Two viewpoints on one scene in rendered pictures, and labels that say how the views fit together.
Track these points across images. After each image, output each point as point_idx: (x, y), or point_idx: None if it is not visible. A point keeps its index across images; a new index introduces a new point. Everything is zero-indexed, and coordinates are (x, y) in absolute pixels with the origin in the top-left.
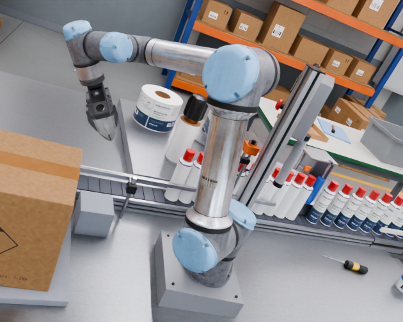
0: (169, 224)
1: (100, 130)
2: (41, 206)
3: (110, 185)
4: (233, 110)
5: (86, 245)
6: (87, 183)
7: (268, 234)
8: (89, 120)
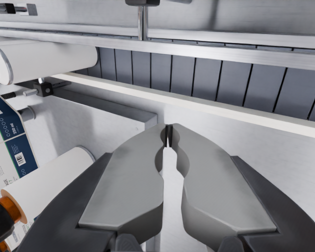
0: (104, 2)
1: (214, 153)
2: None
3: (194, 75)
4: None
5: None
6: (252, 75)
7: None
8: None
